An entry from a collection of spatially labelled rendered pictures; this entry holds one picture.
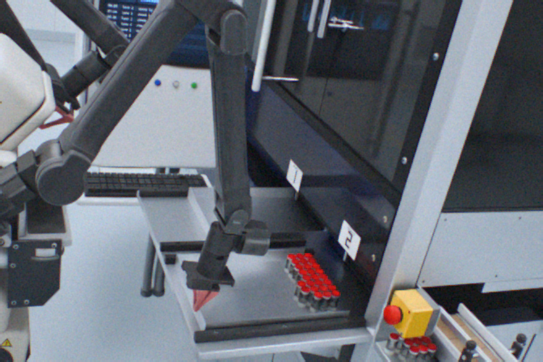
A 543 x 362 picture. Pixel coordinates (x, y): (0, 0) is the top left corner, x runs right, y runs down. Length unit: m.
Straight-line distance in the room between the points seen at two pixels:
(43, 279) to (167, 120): 0.93
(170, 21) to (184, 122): 1.13
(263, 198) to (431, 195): 0.75
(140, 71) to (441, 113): 0.56
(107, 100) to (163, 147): 1.11
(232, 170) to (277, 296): 0.43
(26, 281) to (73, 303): 1.50
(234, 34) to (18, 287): 0.67
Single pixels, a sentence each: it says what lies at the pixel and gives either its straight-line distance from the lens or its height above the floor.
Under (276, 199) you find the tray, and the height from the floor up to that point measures 0.88.
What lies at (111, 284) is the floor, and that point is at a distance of 2.95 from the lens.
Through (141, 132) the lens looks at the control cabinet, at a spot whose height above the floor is 0.94.
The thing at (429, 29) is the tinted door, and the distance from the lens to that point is 1.30.
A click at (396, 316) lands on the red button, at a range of 1.31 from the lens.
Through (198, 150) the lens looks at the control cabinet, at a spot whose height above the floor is 0.88.
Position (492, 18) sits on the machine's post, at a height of 1.60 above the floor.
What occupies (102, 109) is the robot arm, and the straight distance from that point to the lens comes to 1.05.
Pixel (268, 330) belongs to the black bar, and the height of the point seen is 0.90.
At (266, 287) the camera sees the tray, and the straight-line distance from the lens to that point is 1.51.
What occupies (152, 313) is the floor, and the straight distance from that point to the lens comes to 2.80.
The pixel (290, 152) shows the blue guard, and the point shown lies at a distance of 1.79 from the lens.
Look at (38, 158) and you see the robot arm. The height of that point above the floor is 1.25.
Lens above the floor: 1.73
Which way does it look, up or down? 25 degrees down
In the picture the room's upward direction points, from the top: 12 degrees clockwise
